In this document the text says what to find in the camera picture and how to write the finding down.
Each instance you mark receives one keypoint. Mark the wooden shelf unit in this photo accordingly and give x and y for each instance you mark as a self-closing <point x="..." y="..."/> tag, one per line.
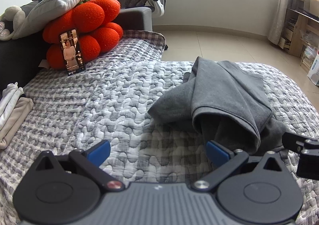
<point x="299" y="32"/>

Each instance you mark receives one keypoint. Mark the black smartphone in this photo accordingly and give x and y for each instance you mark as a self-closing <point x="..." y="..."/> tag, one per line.
<point x="72" y="52"/>

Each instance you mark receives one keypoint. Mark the grey checked quilt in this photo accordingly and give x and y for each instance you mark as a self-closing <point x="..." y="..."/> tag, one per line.
<point x="104" y="105"/>

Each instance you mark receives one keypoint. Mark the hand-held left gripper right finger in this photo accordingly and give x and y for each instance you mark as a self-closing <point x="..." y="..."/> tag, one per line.
<point x="217" y="153"/>

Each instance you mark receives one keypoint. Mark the white paper bag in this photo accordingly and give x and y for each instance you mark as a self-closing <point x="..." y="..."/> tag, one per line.
<point x="314" y="70"/>

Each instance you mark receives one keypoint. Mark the dark grey sofa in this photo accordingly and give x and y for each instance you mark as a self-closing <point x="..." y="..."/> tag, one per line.
<point x="132" y="19"/>

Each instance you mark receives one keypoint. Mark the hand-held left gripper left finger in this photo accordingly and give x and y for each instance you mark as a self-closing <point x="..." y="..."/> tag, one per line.
<point x="99" y="152"/>

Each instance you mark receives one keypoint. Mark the grey curtain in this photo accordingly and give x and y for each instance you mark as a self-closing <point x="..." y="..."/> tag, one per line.
<point x="282" y="3"/>

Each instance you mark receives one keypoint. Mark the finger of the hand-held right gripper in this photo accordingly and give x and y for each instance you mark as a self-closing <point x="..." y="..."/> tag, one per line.
<point x="294" y="141"/>

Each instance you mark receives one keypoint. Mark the folded beige clothes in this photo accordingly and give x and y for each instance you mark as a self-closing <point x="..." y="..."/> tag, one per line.
<point x="17" y="117"/>

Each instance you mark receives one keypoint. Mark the grey plush toy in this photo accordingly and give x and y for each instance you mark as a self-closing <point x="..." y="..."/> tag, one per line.
<point x="13" y="19"/>

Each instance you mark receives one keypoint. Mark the grey garment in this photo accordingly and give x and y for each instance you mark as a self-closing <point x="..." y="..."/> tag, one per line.
<point x="224" y="100"/>

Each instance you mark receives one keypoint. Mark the orange tomato plush cushion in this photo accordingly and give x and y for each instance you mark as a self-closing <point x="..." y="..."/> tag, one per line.
<point x="92" y="19"/>

